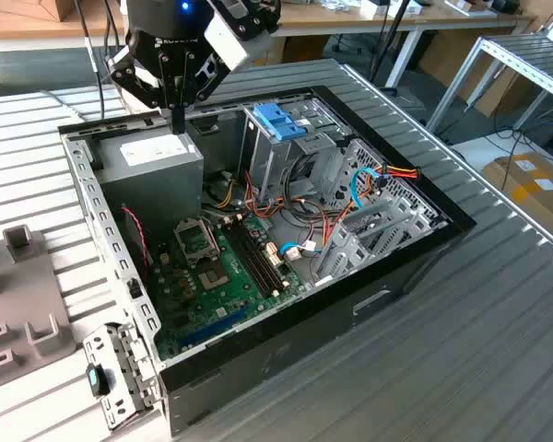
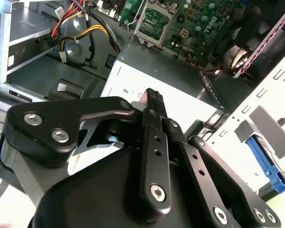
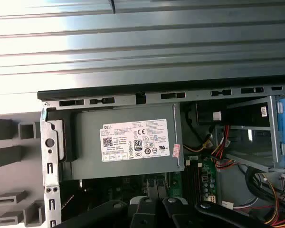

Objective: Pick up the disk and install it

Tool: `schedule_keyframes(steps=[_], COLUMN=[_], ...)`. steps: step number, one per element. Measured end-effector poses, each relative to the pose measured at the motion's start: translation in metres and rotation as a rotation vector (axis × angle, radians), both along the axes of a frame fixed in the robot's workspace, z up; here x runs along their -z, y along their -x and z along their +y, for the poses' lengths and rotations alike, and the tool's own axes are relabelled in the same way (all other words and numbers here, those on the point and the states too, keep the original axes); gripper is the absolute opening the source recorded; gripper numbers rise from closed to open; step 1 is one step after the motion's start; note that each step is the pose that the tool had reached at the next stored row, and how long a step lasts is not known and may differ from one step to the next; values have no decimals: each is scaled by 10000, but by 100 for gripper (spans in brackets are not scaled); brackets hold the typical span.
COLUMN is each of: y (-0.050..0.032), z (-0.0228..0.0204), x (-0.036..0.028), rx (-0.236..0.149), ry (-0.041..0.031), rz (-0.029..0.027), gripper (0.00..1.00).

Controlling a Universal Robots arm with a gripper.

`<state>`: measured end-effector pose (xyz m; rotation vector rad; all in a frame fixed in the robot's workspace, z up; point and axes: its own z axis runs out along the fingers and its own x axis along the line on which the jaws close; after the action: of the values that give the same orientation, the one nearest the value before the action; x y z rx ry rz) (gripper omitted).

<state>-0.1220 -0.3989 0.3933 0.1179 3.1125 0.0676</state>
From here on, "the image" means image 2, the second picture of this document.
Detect hard disk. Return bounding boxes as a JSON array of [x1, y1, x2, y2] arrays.
[[246, 134, 285, 194]]

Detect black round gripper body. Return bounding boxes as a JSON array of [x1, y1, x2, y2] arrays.
[[0, 139, 203, 228]]

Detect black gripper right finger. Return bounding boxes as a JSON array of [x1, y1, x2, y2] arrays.
[[156, 91, 283, 228]]

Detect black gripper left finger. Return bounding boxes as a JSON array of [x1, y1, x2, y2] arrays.
[[0, 87, 173, 216]]

